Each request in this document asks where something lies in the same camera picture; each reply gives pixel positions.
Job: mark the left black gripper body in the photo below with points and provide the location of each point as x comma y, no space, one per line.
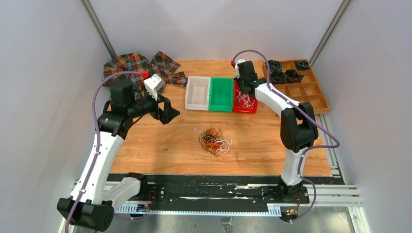
151,106

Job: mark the black coiled roll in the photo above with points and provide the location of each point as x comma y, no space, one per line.
278,77
293,76
302,65
274,66

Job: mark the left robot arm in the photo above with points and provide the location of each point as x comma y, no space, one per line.
89,205

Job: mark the red plastic bin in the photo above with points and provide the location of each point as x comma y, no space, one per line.
243,103

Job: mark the plaid cloth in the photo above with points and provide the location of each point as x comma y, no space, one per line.
160,64

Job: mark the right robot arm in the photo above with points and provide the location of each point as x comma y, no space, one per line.
298,130

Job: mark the wooden compartment tray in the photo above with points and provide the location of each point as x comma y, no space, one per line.
308,90

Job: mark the green plastic bin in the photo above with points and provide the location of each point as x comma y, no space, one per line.
221,94

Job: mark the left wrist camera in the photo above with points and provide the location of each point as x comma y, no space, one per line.
154,85

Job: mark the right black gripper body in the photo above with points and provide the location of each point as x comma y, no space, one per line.
241,84

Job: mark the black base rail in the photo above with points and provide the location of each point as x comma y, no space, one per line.
230,195

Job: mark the white plastic bin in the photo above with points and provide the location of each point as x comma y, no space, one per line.
197,93

